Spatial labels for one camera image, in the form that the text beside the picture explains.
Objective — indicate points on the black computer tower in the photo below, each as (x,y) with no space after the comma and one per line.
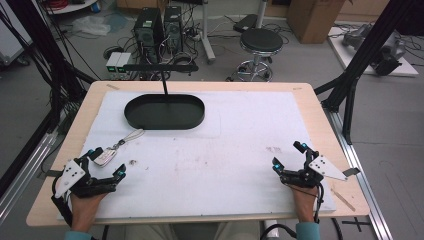
(148,33)
(173,28)

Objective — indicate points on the grey tape strip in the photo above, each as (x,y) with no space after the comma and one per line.
(351,172)
(51,173)

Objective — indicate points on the brown cardboard box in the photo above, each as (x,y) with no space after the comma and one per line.
(313,20)

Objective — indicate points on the thin wooden stick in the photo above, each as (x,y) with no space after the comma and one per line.
(342,200)

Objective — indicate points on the white power supply unit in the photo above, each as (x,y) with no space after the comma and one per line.
(113,61)
(123,61)

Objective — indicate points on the person's right hand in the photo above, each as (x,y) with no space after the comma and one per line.
(305,201)

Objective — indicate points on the black metal frame stand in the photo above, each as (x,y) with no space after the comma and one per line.
(363,56)
(50,50)

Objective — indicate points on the grey robot part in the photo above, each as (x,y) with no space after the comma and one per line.
(358,36)

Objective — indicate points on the black flat pad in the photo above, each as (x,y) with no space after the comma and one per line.
(246,23)

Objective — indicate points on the grey metal stand leg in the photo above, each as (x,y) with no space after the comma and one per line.
(206,36)

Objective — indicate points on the clear plastic bag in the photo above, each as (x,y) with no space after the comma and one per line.
(91,26)

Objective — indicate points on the aluminium rail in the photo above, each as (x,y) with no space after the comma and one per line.
(363,180)
(23,176)

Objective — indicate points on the black oval tray hanger stand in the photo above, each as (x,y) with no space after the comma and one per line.
(165,113)

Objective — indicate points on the white board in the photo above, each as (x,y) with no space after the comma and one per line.
(405,68)

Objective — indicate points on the white foam mat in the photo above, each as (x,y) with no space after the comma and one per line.
(206,160)

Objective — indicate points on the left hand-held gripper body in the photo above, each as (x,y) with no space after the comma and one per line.
(71,173)

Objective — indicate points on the black round stool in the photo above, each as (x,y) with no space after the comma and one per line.
(261,40)

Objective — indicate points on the person's left hand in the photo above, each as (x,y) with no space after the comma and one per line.
(85,208)

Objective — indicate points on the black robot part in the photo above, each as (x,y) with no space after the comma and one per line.
(386,65)

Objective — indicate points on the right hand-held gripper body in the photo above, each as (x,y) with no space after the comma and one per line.
(315,170)

